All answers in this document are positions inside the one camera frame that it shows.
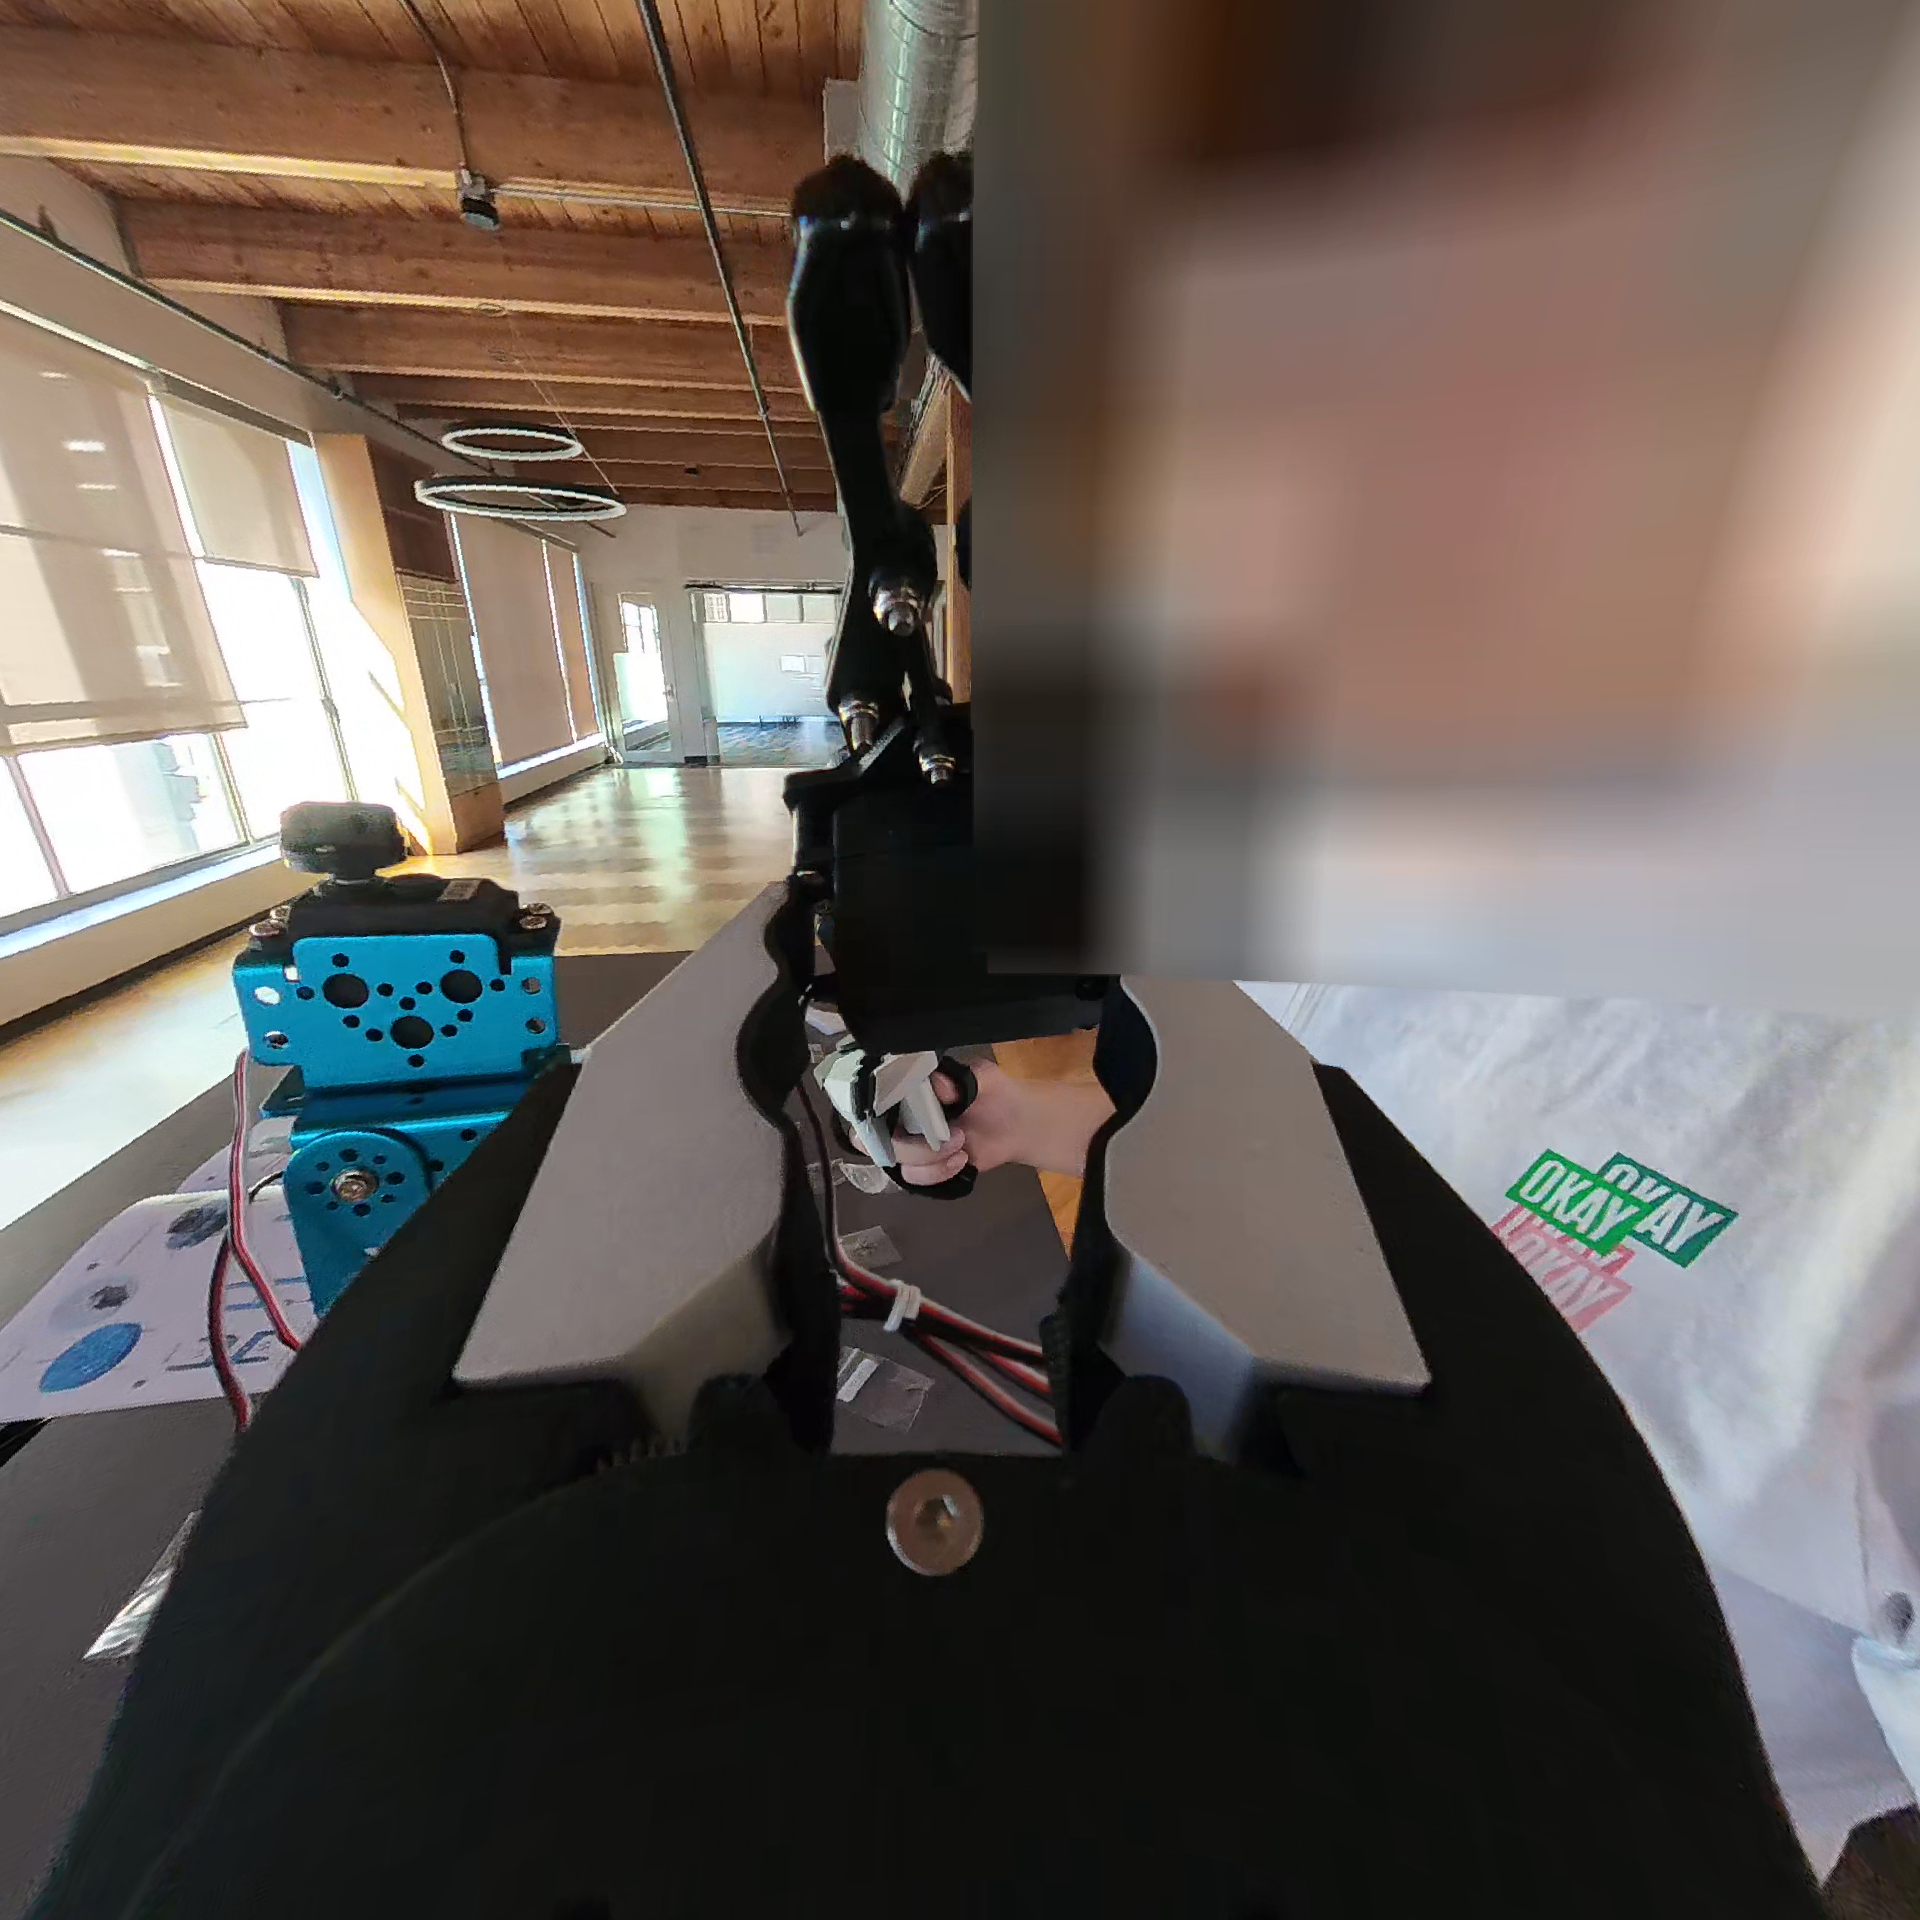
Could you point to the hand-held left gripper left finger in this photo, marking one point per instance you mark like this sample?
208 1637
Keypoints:
645 1201

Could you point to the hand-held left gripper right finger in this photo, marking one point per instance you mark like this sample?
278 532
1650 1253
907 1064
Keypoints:
1245 1231

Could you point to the black toy claw with servo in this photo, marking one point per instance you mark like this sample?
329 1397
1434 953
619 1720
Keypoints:
885 902

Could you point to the blue toy robot arm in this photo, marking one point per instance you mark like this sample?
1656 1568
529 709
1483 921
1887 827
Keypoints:
390 990

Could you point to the person's right hand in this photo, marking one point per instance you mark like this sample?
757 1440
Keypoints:
1037 1126

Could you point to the small clear parts bag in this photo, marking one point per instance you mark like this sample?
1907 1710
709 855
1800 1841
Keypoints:
142 1589
870 1252
882 1389

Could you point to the assembly instruction booklet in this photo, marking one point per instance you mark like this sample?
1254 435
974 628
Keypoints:
89 1289

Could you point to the beige roller blind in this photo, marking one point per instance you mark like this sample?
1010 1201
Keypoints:
106 599
240 495

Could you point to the thin ceiling sprinkler pipe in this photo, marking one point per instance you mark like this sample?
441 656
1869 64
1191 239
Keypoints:
702 196

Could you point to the ceiling junction box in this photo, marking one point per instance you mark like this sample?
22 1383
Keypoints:
478 203

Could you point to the silver ventilation duct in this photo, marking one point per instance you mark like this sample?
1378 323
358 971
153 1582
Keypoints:
914 77

